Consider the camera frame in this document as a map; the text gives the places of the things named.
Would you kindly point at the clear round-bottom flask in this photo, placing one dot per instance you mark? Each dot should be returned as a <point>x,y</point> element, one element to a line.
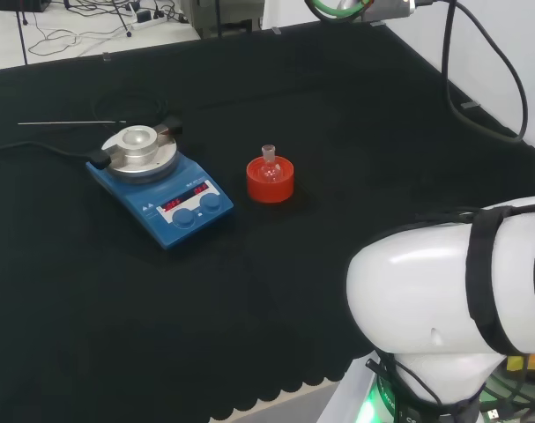
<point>270,167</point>

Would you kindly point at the blue-base heater with steel plate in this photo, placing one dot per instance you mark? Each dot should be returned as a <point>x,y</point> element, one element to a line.
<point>161,207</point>

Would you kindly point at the black bench cloth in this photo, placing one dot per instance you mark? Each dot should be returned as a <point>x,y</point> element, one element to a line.
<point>205,308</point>

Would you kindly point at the clear cloth clip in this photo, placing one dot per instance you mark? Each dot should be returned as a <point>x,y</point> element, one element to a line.
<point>470,105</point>
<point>276,31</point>
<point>106,57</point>

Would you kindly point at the grey metal cabinet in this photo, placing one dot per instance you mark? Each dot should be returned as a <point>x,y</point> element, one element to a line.
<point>223,17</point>

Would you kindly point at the white power strip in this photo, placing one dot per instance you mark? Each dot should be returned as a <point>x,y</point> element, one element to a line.
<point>157,22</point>

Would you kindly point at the thin steel temperature probe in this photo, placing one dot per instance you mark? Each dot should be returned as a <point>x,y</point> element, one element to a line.
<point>64,123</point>

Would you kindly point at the silver USB plug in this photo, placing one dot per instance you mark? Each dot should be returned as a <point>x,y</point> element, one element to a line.
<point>494,414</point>

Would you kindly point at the black box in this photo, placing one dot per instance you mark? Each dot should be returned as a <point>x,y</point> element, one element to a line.
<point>20,4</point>

